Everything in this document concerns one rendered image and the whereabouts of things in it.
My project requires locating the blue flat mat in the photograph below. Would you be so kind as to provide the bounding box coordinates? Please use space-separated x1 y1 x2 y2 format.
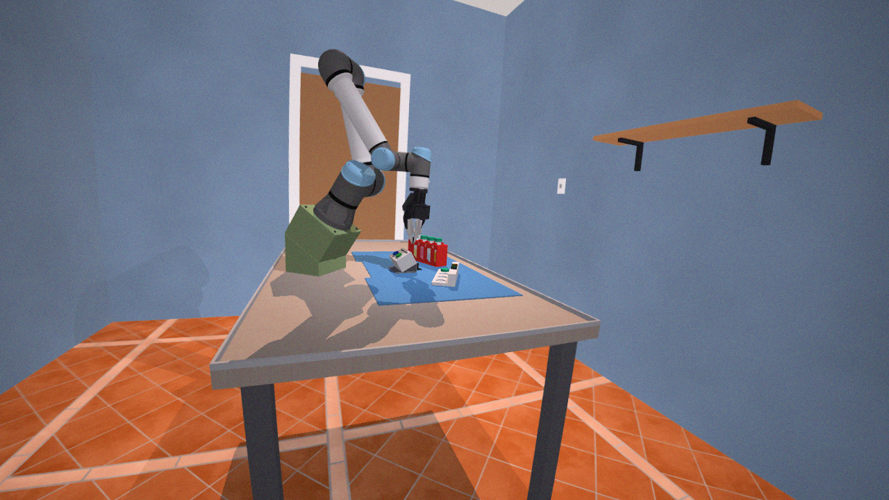
352 251 523 306

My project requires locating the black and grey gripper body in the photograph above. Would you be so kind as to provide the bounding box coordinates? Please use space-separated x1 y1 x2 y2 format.
406 187 431 219

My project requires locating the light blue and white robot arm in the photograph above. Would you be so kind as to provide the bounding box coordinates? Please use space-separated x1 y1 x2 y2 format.
313 49 431 231

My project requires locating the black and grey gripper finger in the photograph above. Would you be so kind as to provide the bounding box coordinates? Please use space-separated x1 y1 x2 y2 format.
403 211 415 244
413 219 425 244

